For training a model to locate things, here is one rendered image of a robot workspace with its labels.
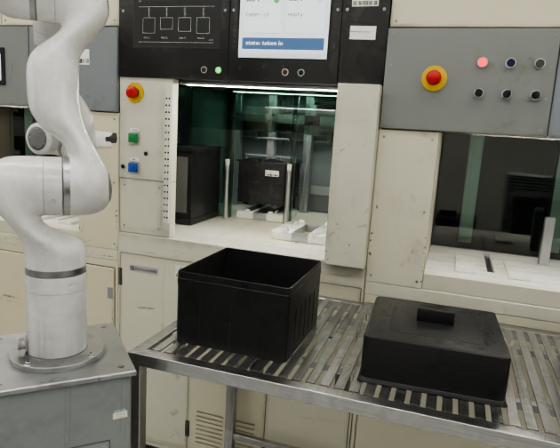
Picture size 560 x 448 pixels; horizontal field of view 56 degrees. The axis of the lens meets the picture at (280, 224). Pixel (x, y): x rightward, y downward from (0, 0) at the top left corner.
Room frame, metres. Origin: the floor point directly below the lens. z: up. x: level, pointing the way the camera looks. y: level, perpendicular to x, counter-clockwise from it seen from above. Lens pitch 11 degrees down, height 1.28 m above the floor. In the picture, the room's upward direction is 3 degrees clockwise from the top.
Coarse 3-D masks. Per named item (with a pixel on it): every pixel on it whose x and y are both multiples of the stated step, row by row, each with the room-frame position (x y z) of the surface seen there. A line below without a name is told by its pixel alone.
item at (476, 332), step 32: (384, 320) 1.13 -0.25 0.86; (416, 320) 1.14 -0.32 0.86; (448, 320) 1.12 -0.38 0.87; (480, 320) 1.17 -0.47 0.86; (384, 352) 1.02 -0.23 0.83; (416, 352) 1.00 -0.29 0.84; (448, 352) 0.99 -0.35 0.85; (480, 352) 0.98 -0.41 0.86; (384, 384) 1.01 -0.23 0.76; (416, 384) 1.00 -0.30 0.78; (448, 384) 0.99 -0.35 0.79; (480, 384) 0.97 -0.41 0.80
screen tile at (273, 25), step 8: (248, 0) 1.70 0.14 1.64; (256, 0) 1.69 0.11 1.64; (264, 0) 1.68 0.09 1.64; (272, 0) 1.67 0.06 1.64; (280, 0) 1.66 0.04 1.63; (248, 8) 1.69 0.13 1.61; (256, 8) 1.69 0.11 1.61; (264, 8) 1.68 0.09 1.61; (272, 8) 1.67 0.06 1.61; (280, 8) 1.66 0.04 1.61; (272, 16) 1.67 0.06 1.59; (280, 16) 1.66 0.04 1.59; (248, 24) 1.69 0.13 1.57; (256, 24) 1.69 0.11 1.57; (264, 24) 1.68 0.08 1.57; (272, 24) 1.67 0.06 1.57; (280, 24) 1.66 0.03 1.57; (248, 32) 1.69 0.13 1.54; (256, 32) 1.69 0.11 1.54; (264, 32) 1.68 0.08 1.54; (272, 32) 1.67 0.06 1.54; (280, 32) 1.66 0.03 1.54
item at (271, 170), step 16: (272, 144) 2.30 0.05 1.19; (240, 160) 2.25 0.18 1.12; (256, 160) 2.44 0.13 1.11; (240, 176) 2.25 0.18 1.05; (256, 176) 2.23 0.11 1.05; (272, 176) 2.21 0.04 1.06; (240, 192) 2.25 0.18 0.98; (256, 192) 2.23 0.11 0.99; (272, 192) 2.21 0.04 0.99; (256, 208) 2.32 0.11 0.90
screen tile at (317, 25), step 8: (288, 0) 1.66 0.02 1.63; (296, 0) 1.65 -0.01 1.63; (304, 0) 1.64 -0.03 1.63; (312, 0) 1.63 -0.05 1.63; (288, 8) 1.66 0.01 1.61; (296, 8) 1.65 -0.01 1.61; (304, 8) 1.64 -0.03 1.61; (312, 8) 1.63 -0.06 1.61; (320, 8) 1.63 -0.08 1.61; (320, 16) 1.63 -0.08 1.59; (288, 24) 1.66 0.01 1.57; (296, 24) 1.65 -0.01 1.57; (304, 24) 1.64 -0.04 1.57; (312, 24) 1.63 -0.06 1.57; (320, 24) 1.63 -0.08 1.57; (288, 32) 1.66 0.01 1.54; (296, 32) 1.65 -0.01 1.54; (304, 32) 1.64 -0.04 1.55; (312, 32) 1.63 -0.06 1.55; (320, 32) 1.63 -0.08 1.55
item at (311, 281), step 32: (224, 256) 1.42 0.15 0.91; (256, 256) 1.40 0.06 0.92; (288, 256) 1.37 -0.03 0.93; (192, 288) 1.16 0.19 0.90; (224, 288) 1.13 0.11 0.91; (256, 288) 1.11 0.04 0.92; (288, 288) 1.09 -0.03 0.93; (192, 320) 1.16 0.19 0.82; (224, 320) 1.13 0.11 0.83; (256, 320) 1.11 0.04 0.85; (288, 320) 1.10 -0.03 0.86; (256, 352) 1.11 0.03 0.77; (288, 352) 1.11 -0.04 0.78
